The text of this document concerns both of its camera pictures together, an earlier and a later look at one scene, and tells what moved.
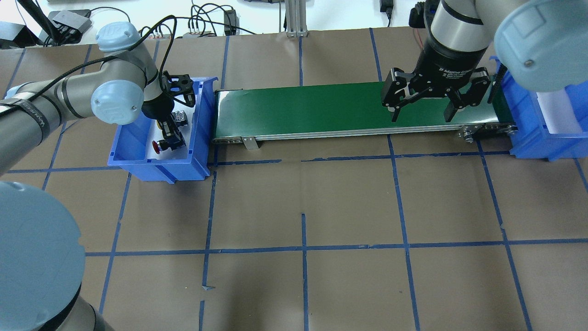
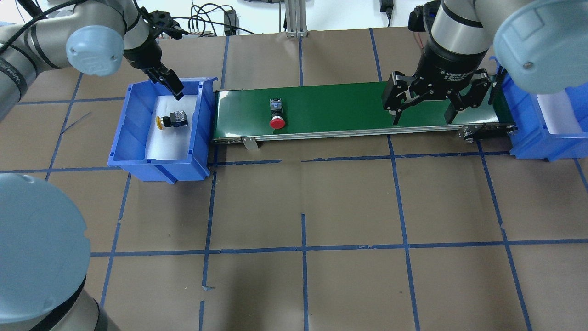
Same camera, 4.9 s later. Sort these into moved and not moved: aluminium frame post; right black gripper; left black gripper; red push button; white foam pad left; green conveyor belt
Moved: left black gripper; red push button
Not moved: aluminium frame post; white foam pad left; right black gripper; green conveyor belt
